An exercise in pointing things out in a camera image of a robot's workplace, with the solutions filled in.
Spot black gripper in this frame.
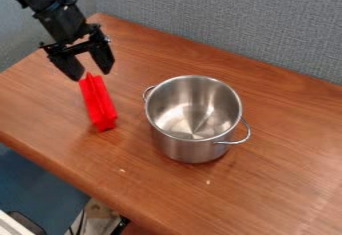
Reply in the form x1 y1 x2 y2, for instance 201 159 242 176
33 2 115 81

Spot red rectangular block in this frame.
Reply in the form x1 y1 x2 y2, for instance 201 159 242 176
79 73 117 132

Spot stainless steel pot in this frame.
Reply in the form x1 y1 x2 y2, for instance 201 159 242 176
143 75 251 163

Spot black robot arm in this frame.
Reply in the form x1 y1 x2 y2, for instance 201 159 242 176
16 0 115 81

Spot white object at corner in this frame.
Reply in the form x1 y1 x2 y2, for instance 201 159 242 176
0 210 30 235

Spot black table leg frame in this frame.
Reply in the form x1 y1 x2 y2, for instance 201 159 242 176
64 211 129 235

